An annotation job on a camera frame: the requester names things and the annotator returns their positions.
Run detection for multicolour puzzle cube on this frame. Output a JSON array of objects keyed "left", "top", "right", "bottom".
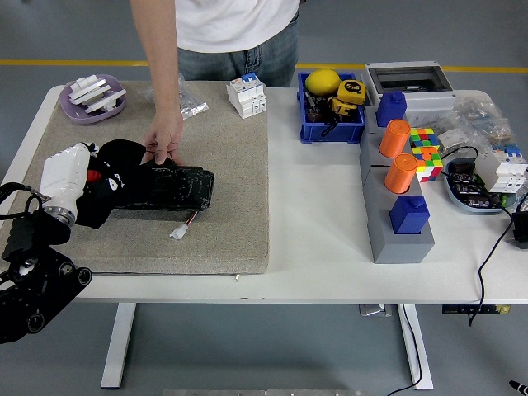
[
  {"left": 412, "top": 146, "right": 445, "bottom": 184},
  {"left": 409, "top": 128, "right": 439, "bottom": 150}
]

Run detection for yellow ball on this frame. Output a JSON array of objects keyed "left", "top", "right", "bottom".
[{"left": 304, "top": 68, "right": 342, "bottom": 97}]

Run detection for yellow black tape measure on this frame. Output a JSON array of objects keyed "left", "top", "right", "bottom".
[
  {"left": 328, "top": 97, "right": 361, "bottom": 120},
  {"left": 336, "top": 79, "right": 368, "bottom": 106}
]

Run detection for black printed rag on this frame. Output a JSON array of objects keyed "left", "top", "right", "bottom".
[{"left": 75, "top": 139, "right": 166, "bottom": 231}]

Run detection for blue square peg block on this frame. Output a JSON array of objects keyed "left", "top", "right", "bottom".
[
  {"left": 389, "top": 195, "right": 431, "bottom": 235},
  {"left": 375, "top": 91, "right": 408, "bottom": 128}
]

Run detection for white circuit breaker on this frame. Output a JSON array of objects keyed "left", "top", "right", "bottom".
[
  {"left": 226, "top": 72, "right": 268, "bottom": 120},
  {"left": 474, "top": 143, "right": 528, "bottom": 194}
]

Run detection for black electronic modules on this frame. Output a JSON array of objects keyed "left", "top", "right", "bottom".
[{"left": 448, "top": 161, "right": 502, "bottom": 207}]

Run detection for blue plastic bin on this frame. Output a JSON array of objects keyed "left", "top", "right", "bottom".
[{"left": 297, "top": 72, "right": 368, "bottom": 144}]

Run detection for black power adapter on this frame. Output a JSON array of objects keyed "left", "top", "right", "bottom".
[{"left": 510, "top": 212, "right": 528, "bottom": 251}]

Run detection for purple plastic tray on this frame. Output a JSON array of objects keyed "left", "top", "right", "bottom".
[{"left": 59, "top": 73, "right": 128, "bottom": 125}]

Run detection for black cable under table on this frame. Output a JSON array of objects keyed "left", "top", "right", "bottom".
[{"left": 386, "top": 304, "right": 422, "bottom": 396}]

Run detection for grey peg holder base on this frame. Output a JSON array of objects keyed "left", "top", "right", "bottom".
[{"left": 359, "top": 102, "right": 437, "bottom": 265}]

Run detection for person's right hand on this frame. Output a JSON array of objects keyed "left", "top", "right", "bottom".
[{"left": 139, "top": 111, "right": 185, "bottom": 166}]

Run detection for dark screwdriver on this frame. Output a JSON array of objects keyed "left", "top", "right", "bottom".
[{"left": 304, "top": 91, "right": 321, "bottom": 120}]

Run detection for black desk control panel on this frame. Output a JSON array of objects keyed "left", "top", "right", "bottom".
[{"left": 441, "top": 304, "right": 512, "bottom": 316}]

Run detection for grey electrical enclosure box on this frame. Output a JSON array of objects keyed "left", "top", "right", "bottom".
[{"left": 361, "top": 61, "right": 458, "bottom": 125}]

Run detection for clear bags of parts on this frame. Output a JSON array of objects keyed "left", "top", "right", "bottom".
[{"left": 414, "top": 97, "right": 516, "bottom": 156}]

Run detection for white plastic bracket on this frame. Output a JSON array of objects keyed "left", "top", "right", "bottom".
[
  {"left": 84, "top": 88, "right": 127, "bottom": 115},
  {"left": 68, "top": 73, "right": 111, "bottom": 105}
]

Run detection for orange cylinder peg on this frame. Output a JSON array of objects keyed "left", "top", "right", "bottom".
[
  {"left": 379, "top": 119, "right": 413, "bottom": 159},
  {"left": 384, "top": 153, "right": 419, "bottom": 195}
]

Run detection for panel wire with white connector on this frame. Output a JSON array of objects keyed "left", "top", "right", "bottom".
[{"left": 169, "top": 209, "right": 203, "bottom": 240}]

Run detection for white table leg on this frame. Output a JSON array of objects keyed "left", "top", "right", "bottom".
[
  {"left": 100, "top": 303, "right": 137, "bottom": 389},
  {"left": 398, "top": 304, "right": 434, "bottom": 391}
]

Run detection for black plastic-wrapped panel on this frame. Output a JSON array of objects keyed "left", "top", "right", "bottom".
[{"left": 111, "top": 163, "right": 215, "bottom": 212}]

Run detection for black power cable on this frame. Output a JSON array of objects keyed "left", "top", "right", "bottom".
[{"left": 439, "top": 146, "right": 516, "bottom": 328}]

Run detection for metal bracket under table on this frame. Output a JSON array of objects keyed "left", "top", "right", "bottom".
[{"left": 357, "top": 304, "right": 394, "bottom": 318}]

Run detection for grey-blue plastic tray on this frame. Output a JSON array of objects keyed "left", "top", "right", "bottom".
[{"left": 443, "top": 158, "right": 520, "bottom": 217}]

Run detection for clear bag of screws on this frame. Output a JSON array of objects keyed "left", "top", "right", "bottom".
[{"left": 138, "top": 73, "right": 210, "bottom": 121}]

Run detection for grey-brown mat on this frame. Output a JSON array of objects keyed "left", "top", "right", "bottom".
[{"left": 0, "top": 79, "right": 271, "bottom": 276}]

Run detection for person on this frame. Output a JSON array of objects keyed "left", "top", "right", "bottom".
[{"left": 130, "top": 0, "right": 302, "bottom": 88}]

